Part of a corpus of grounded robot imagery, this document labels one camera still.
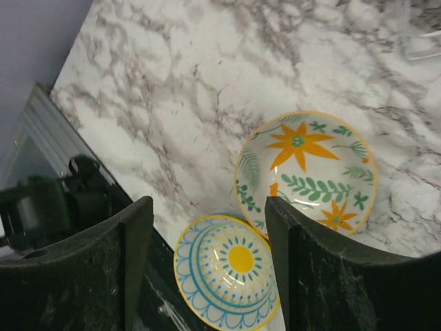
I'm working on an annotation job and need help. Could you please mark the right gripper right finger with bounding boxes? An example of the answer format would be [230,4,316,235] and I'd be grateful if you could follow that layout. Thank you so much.
[265,197,440,330]

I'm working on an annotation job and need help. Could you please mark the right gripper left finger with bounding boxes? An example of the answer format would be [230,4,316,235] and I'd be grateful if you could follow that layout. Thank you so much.
[1,197,154,330]

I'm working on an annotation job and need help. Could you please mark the yellow sun blue bowl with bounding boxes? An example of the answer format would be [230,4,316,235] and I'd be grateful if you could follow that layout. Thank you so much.
[173,214,280,330]

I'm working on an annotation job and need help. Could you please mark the orange flower leaf bowl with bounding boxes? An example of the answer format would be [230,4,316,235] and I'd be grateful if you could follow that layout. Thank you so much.
[234,111,378,237]

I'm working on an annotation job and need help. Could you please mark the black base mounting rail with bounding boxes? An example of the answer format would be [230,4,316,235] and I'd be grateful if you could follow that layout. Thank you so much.
[1,155,206,330]

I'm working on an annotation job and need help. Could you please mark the white wire dish rack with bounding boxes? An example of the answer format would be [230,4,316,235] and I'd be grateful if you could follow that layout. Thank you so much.
[402,30,440,61]

